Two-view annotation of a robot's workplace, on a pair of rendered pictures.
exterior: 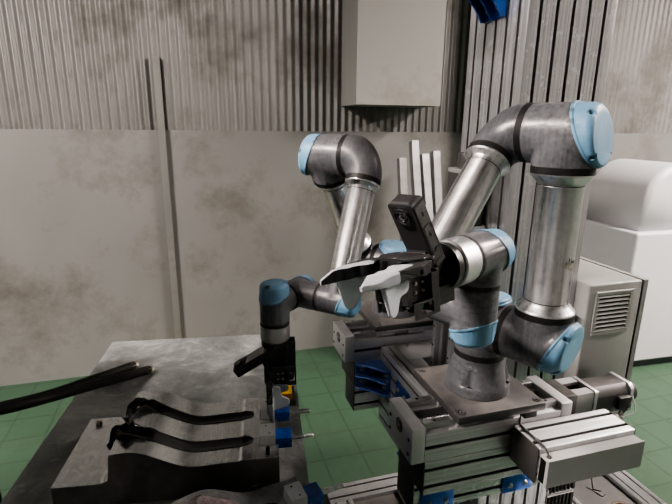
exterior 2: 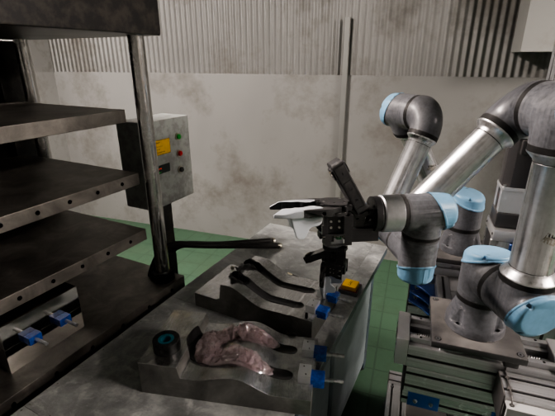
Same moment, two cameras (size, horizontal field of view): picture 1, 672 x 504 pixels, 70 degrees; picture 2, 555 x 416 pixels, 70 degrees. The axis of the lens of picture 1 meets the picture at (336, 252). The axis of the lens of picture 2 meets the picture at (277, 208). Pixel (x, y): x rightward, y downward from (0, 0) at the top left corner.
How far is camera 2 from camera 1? 0.43 m
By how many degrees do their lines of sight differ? 34
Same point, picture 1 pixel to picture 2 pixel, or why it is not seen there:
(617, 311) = not seen: outside the picture
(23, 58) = (263, 26)
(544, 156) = (533, 134)
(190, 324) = not seen: hidden behind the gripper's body
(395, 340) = (450, 272)
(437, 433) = (419, 347)
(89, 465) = (216, 288)
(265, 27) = not seen: outside the picture
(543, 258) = (523, 228)
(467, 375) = (457, 312)
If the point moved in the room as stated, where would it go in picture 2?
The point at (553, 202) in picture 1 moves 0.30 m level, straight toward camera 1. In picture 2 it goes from (537, 178) to (435, 205)
